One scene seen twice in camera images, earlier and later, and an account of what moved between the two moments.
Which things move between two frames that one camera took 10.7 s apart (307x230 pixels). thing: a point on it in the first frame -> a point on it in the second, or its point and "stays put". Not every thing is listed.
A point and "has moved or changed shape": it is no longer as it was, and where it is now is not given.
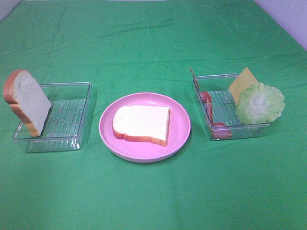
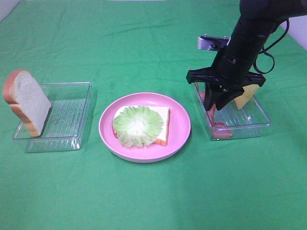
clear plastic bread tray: [64, 127] stays put
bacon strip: [195, 79] has moved or changed shape
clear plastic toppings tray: [218, 109] stays put
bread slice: [28, 100] stays put
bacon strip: [219, 131] stays put
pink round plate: [141, 150] stays put
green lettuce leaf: [259, 103] -> [136, 126]
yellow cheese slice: [245, 80] has moved or changed shape
